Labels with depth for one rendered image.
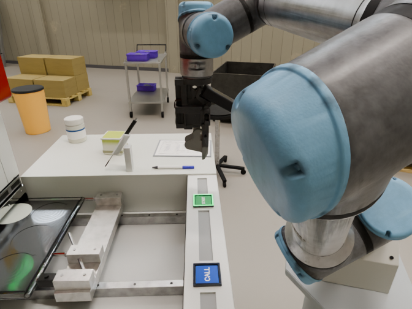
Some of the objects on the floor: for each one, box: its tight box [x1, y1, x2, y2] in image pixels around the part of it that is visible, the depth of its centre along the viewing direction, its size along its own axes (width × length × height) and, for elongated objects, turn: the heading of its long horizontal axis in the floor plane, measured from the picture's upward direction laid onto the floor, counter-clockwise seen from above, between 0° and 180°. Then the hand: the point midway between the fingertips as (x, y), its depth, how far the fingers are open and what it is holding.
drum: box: [11, 85, 51, 135], centre depth 383 cm, size 35×36×56 cm
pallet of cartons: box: [7, 54, 93, 107], centre depth 516 cm, size 84×116×68 cm
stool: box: [210, 104, 246, 187], centre depth 282 cm, size 54×51×64 cm
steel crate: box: [211, 61, 276, 123], centre depth 437 cm, size 82×101×68 cm
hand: (205, 154), depth 79 cm, fingers closed
